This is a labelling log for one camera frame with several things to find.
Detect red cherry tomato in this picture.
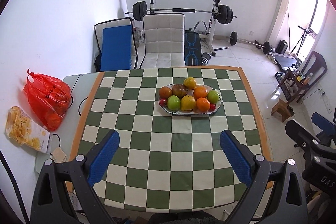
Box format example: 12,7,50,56
209,104,216,112
159,98,167,107

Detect green apple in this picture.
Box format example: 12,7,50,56
167,95,181,111
207,90,220,105

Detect large bright orange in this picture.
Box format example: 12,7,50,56
193,86,208,100

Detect large yellow citrus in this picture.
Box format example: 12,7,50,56
181,95,196,111

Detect small yellow orange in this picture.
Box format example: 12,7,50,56
183,77,197,90

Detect dark red apple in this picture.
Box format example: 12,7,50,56
171,84,187,98

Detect reddish brown orange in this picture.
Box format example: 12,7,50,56
159,86,172,99

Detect small wooden stool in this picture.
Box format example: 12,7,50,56
271,99,294,122

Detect dark wooden chair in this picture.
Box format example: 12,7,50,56
274,51,327,104

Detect black treadmill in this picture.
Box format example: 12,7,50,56
271,53,302,71

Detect snack chips box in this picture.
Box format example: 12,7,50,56
6,106,51,153

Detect red plastic bag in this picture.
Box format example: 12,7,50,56
23,71,71,131

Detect green white checkered tablecloth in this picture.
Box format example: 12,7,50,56
70,66,270,213

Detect floor barbell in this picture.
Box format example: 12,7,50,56
230,31,271,55

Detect floral oval ceramic plate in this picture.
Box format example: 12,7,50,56
158,84,221,116

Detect white weight bench rack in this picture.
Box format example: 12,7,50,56
196,0,224,57

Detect black blue exercise mat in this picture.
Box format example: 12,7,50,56
184,31,202,66

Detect blue folded mat board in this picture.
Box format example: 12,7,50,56
94,17,138,72

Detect white padded chair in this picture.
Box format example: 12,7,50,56
140,12,185,68

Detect barbell on rack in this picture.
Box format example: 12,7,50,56
126,1,237,24

